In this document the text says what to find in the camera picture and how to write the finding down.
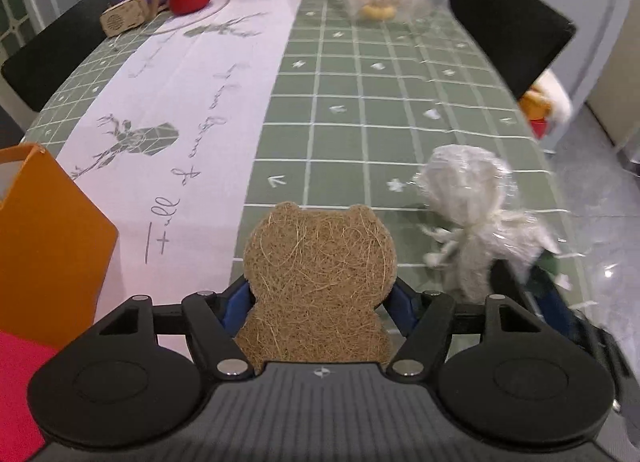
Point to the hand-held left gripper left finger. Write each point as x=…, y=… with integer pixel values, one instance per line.
x=232, y=309

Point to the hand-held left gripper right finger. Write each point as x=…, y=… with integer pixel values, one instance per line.
x=402, y=312

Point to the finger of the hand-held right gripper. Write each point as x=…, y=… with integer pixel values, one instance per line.
x=555, y=307
x=507, y=279

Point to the bear-shaped coir scrubber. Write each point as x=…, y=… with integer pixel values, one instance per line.
x=315, y=282

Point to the white plastic bundle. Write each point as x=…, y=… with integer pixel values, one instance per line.
x=465, y=182

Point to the orange and red box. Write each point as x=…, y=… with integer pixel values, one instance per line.
x=536, y=104

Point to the white fluffy towel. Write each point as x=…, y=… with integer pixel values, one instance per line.
x=557, y=94

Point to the white printed table runner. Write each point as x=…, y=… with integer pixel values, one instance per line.
x=200, y=92

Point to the red box with clear side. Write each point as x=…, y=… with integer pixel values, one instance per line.
x=20, y=392

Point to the black chair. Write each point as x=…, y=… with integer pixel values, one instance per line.
x=510, y=27
x=55, y=47

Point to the yellow pastry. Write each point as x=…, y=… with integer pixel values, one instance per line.
x=377, y=11

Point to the small wooden speaker box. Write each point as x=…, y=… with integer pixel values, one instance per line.
x=122, y=17

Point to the glass panel door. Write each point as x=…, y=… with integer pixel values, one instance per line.
x=17, y=7

